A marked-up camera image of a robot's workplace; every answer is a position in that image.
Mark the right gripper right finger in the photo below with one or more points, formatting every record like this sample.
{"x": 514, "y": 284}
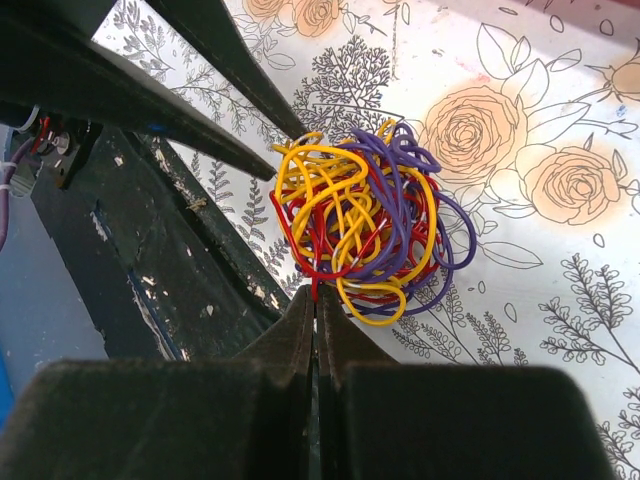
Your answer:
{"x": 387, "y": 420}

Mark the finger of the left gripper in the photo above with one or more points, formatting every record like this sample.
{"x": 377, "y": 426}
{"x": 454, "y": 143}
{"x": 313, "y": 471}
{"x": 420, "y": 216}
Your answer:
{"x": 45, "y": 63}
{"x": 208, "y": 27}

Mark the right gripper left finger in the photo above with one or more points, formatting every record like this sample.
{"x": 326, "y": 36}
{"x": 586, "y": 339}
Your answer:
{"x": 228, "y": 418}

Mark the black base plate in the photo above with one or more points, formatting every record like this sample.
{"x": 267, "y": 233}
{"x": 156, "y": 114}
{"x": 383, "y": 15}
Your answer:
{"x": 162, "y": 271}

